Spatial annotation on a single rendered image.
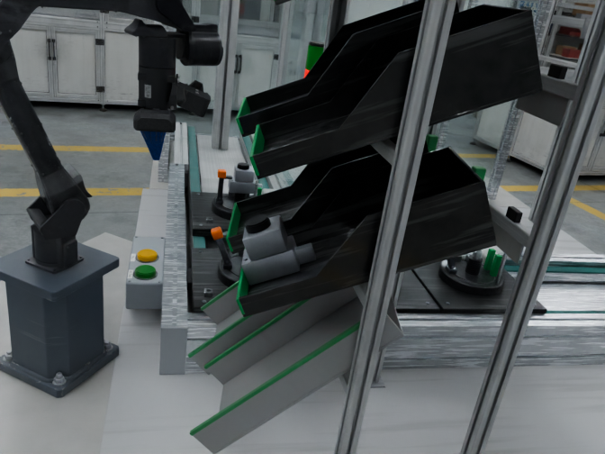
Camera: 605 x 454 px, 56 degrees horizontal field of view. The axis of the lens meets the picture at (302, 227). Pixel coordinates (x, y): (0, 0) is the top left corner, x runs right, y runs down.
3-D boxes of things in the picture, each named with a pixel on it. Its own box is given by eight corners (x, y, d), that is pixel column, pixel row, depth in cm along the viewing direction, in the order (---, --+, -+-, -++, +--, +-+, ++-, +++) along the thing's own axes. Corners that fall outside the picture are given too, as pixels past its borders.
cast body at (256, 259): (249, 286, 67) (228, 235, 64) (251, 268, 71) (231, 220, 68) (317, 267, 66) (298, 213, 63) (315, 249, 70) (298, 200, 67)
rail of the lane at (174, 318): (158, 375, 100) (160, 323, 96) (167, 193, 179) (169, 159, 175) (190, 374, 101) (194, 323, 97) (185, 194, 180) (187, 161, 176)
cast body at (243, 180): (229, 193, 140) (230, 166, 137) (228, 186, 144) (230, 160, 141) (262, 195, 142) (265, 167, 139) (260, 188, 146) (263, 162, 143)
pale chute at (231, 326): (208, 376, 82) (187, 356, 81) (218, 324, 94) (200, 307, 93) (365, 270, 76) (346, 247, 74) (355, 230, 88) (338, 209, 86)
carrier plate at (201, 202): (192, 236, 132) (192, 227, 131) (190, 197, 154) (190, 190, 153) (292, 239, 138) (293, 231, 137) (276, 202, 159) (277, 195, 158)
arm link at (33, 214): (40, 242, 85) (38, 204, 83) (26, 220, 92) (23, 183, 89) (85, 236, 89) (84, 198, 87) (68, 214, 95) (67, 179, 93)
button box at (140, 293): (125, 309, 110) (125, 282, 108) (132, 259, 129) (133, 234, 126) (162, 310, 112) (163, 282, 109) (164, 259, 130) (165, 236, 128)
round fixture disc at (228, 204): (212, 220, 137) (213, 213, 136) (210, 198, 150) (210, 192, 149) (269, 222, 140) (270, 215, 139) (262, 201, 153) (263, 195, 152)
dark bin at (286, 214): (231, 254, 75) (212, 205, 72) (239, 216, 87) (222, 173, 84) (438, 193, 72) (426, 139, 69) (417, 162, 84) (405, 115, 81)
